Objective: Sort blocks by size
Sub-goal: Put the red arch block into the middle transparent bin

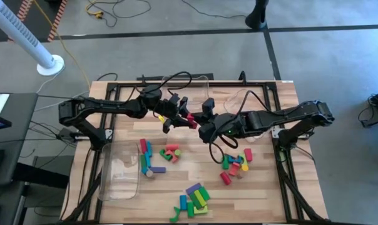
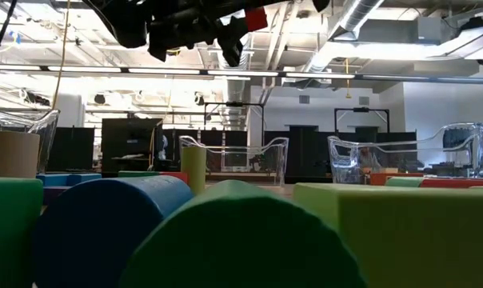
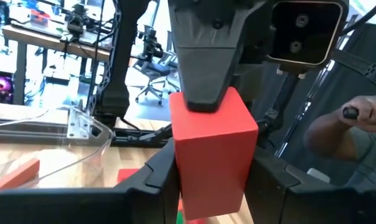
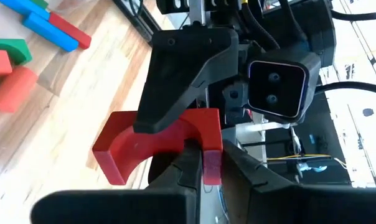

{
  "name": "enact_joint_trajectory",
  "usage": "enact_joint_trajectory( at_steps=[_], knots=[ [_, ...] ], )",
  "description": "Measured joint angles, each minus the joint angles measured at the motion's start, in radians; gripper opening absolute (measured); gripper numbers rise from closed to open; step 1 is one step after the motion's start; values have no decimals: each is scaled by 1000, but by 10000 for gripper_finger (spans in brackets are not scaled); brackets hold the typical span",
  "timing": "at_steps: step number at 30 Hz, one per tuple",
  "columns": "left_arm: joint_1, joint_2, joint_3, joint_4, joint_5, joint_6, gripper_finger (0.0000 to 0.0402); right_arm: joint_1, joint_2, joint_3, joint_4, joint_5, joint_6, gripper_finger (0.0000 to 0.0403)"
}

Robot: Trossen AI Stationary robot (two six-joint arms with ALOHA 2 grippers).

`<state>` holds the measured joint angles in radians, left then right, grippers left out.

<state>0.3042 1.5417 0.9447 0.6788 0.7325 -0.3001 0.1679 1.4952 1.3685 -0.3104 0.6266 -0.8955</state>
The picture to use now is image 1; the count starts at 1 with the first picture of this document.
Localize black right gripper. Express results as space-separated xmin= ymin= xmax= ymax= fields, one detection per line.
xmin=191 ymin=112 xmax=223 ymax=144

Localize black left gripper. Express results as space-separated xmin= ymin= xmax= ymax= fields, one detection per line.
xmin=156 ymin=92 xmax=198 ymax=134

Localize green arch block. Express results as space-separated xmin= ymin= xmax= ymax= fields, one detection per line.
xmin=159 ymin=149 xmax=173 ymax=162
xmin=169 ymin=206 xmax=181 ymax=224

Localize red arch block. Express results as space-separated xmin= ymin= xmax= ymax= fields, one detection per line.
xmin=165 ymin=149 xmax=180 ymax=164

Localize blue cylinder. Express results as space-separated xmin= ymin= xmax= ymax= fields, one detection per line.
xmin=141 ymin=152 xmax=151 ymax=174

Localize lime green plank block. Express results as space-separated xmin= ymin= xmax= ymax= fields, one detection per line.
xmin=193 ymin=189 xmax=208 ymax=208

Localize clear plastic bin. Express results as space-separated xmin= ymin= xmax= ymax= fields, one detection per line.
xmin=160 ymin=75 xmax=210 ymax=111
xmin=96 ymin=142 xmax=140 ymax=201
xmin=223 ymin=89 xmax=273 ymax=141

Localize black mounting bar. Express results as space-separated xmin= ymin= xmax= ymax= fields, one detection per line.
xmin=136 ymin=73 xmax=215 ymax=83

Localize black stand base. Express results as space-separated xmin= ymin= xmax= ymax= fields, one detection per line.
xmin=245 ymin=0 xmax=270 ymax=31

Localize dark grey side desk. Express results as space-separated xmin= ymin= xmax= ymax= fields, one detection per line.
xmin=0 ymin=92 xmax=39 ymax=187

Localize black orange-striped floor mat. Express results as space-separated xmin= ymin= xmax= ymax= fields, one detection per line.
xmin=0 ymin=0 xmax=68 ymax=43

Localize white tower fan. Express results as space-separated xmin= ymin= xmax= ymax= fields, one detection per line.
xmin=0 ymin=0 xmax=65 ymax=77

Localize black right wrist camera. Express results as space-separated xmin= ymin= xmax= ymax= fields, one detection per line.
xmin=202 ymin=97 xmax=216 ymax=116

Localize black table cable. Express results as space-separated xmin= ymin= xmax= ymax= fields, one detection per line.
xmin=96 ymin=72 xmax=118 ymax=83

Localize black floor cable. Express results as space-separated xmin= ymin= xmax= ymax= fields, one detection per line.
xmin=87 ymin=0 xmax=152 ymax=28
xmin=181 ymin=0 xmax=249 ymax=19

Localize yellow plug cable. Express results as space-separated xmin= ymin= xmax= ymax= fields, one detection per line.
xmin=85 ymin=0 xmax=105 ymax=20

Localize yellow floor cable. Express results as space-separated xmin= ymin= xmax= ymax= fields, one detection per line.
xmin=34 ymin=0 xmax=91 ymax=90

